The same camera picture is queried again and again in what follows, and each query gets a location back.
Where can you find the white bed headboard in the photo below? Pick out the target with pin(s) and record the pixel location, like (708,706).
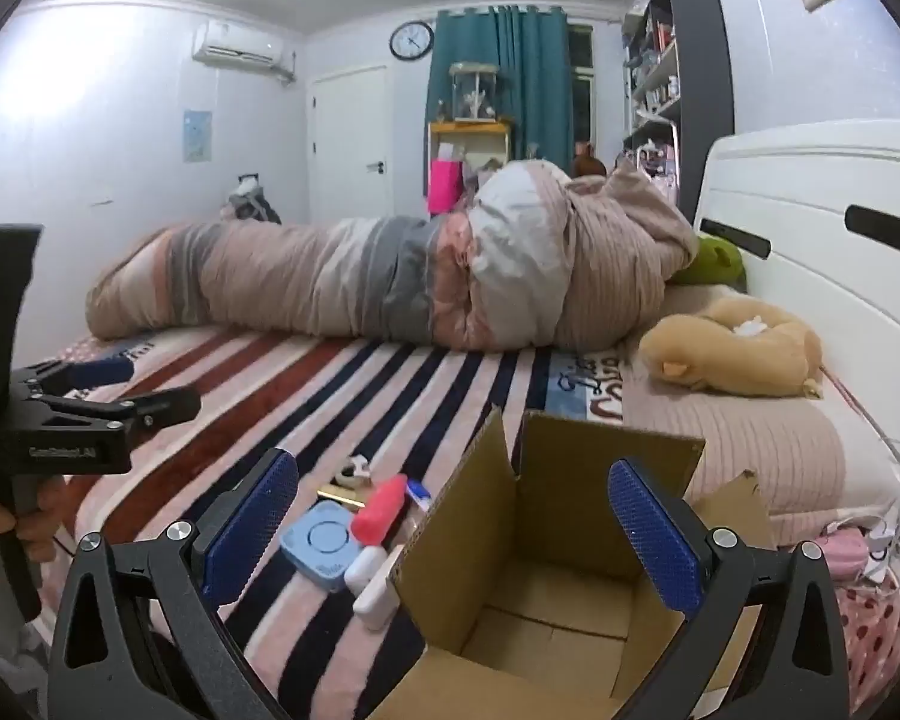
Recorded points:
(817,187)

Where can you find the round wall clock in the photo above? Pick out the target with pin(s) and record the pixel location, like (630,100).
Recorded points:
(412,40)

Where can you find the teal curtain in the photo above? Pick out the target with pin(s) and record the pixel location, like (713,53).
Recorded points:
(540,90)

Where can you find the pink and grey quilt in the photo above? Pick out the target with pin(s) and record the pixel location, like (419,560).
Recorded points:
(307,277)

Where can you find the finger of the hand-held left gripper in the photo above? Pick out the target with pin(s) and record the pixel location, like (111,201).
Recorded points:
(165,405)
(101,371)

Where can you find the white door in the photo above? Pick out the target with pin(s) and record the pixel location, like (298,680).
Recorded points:
(349,142)

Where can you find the white tape dispenser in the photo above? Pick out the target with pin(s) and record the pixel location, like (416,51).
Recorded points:
(352,470)

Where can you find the person's left hand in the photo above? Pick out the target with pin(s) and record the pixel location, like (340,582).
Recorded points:
(45,517)

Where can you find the yellow shelf unit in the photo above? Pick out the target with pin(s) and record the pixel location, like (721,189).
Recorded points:
(469,129)

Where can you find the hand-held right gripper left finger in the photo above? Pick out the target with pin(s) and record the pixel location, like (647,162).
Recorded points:
(251,525)

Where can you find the glass display case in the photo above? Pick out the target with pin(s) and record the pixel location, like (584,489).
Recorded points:
(474,94)

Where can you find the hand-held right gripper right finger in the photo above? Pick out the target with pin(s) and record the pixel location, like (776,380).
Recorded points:
(652,540)

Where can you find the pink polka dot cloth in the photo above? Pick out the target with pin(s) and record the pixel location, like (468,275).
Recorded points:
(874,637)

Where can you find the window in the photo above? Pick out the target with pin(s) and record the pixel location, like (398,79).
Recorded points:
(581,90)

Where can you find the dark bookshelf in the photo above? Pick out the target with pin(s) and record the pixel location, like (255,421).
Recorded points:
(701,90)

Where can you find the yellow plush toy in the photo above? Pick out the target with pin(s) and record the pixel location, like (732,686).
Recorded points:
(750,360)

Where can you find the pink pouch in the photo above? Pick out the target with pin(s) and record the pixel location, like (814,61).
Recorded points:
(844,551)

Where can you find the person's left forearm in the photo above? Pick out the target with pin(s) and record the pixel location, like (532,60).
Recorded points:
(15,652)

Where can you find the brown cardboard box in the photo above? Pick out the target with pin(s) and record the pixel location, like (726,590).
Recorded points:
(555,495)

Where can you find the striped blanket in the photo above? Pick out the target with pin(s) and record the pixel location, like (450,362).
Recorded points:
(270,390)

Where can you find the white air conditioner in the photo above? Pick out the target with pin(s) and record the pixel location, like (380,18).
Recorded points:
(236,45)

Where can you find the red plastic bottle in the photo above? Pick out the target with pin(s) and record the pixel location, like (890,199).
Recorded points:
(379,514)

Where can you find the blue wall poster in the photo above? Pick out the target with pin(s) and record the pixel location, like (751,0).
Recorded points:
(197,136)

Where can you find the brown furry object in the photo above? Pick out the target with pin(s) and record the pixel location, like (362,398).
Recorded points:
(591,165)

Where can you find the light blue square device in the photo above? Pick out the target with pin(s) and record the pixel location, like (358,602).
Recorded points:
(319,544)

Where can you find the white tube with yellow label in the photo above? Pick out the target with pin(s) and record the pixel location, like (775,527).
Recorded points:
(375,607)

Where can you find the pink gift bag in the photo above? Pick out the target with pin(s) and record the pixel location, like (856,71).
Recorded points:
(445,187)

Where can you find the green plush toy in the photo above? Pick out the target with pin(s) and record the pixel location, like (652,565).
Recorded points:
(712,262)

